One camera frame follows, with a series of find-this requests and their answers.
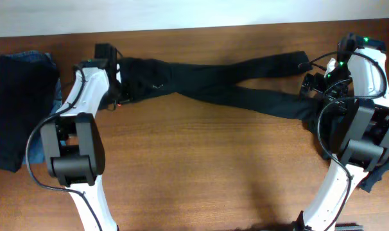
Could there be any crumpled black garment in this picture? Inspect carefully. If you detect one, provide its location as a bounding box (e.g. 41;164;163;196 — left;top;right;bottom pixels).
299;99;389;193

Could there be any black leggings red waistband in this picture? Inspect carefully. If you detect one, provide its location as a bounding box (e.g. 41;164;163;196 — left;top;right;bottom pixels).
119;51;322;121

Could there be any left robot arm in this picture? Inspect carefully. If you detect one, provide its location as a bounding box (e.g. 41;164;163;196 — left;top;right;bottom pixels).
39;44;122;230

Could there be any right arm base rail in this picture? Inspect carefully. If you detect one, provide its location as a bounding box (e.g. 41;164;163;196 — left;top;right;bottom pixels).
334;224;364;231

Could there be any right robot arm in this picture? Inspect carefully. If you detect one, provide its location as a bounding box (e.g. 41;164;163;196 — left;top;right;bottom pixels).
292;33;389;230

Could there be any folded black garment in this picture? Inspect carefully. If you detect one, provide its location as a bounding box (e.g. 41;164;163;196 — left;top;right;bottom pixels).
0;53;59;172

